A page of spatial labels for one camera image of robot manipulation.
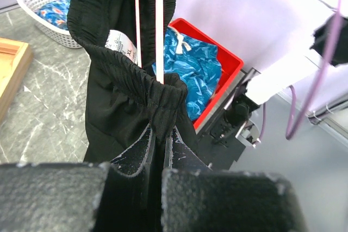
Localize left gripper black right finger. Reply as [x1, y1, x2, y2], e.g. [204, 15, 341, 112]
[161, 129, 307, 231]

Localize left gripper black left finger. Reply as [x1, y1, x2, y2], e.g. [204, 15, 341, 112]
[1, 127, 154, 231]

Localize black shorts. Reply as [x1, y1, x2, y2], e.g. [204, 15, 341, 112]
[67, 0, 197, 163]

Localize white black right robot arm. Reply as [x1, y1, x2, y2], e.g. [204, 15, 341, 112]
[224, 14, 347, 140]

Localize blue leaf-print shorts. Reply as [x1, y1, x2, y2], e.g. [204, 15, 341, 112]
[164, 27, 222, 121]

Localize blue floral shorts in basket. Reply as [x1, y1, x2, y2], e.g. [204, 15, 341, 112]
[35, 0, 71, 30]

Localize red plastic tray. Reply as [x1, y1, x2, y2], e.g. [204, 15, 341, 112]
[169, 18, 244, 133]

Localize wooden clothes rack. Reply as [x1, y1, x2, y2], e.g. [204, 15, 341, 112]
[1, 38, 33, 122]

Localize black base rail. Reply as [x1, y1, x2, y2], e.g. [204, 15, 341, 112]
[197, 67, 262, 172]

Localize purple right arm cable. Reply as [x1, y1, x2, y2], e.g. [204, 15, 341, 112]
[257, 0, 343, 145]

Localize aluminium frame rail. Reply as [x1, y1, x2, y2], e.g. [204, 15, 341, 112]
[277, 55, 348, 146]

